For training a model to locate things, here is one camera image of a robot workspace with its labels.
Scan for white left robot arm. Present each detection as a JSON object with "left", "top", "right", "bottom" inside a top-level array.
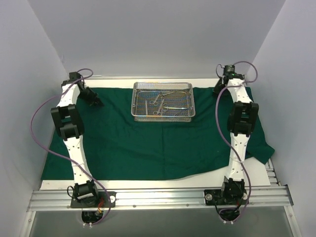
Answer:
[{"left": 50, "top": 71, "right": 104, "bottom": 207}]

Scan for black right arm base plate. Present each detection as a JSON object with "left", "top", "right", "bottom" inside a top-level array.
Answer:
[{"left": 203, "top": 189, "right": 248, "bottom": 206}]

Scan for metal mesh instrument tray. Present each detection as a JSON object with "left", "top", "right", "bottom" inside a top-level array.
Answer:
[{"left": 131, "top": 82, "right": 196, "bottom": 122}]

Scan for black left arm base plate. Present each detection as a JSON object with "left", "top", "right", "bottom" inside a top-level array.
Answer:
[{"left": 70, "top": 191, "right": 117, "bottom": 208}]

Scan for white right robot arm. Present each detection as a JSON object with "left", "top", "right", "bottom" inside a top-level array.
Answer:
[{"left": 213, "top": 65, "right": 259, "bottom": 204}]

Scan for steel scalpel handle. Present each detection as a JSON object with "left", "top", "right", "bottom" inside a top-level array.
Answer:
[{"left": 145, "top": 100, "right": 148, "bottom": 116}]

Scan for steel surgical scissors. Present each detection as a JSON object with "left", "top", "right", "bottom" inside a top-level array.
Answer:
[{"left": 150, "top": 94, "right": 160, "bottom": 106}]

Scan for aluminium front rail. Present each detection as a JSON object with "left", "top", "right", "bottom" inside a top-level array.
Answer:
[{"left": 27, "top": 186, "right": 293, "bottom": 211}]

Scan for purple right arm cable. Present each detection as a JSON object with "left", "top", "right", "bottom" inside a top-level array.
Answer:
[{"left": 215, "top": 61, "right": 259, "bottom": 222}]

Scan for green surgical cloth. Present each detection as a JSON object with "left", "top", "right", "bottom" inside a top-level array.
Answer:
[{"left": 40, "top": 86, "right": 276, "bottom": 181}]

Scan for steel forceps long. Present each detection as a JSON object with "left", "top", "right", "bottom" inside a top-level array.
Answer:
[{"left": 153, "top": 92, "right": 172, "bottom": 116}]

